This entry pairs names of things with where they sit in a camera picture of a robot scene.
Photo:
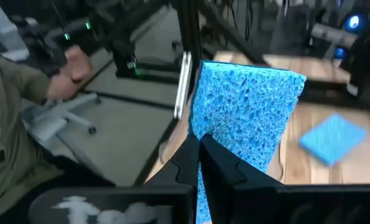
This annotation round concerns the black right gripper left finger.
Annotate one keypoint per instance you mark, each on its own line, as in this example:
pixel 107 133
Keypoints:
pixel 181 168

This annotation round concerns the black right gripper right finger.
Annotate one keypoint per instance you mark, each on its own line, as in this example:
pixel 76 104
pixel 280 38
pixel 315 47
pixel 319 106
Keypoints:
pixel 219 174

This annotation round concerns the blue sponge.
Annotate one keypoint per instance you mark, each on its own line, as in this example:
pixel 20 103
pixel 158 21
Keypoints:
pixel 243 105
pixel 332 138

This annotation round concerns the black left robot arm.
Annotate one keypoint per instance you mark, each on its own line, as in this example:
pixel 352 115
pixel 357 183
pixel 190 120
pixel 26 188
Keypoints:
pixel 365 56

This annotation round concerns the grey office chair base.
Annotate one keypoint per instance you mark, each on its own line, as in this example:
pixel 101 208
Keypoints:
pixel 66 115

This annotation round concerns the person's hand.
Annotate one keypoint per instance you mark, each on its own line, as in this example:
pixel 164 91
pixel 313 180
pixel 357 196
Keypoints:
pixel 71 73

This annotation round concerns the person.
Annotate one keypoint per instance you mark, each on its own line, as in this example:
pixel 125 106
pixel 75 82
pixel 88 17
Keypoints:
pixel 7 124

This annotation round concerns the blue glowing light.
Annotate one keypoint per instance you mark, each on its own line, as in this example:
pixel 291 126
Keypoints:
pixel 354 21

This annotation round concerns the black aluminium table frame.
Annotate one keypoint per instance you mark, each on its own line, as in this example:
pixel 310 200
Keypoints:
pixel 189 31

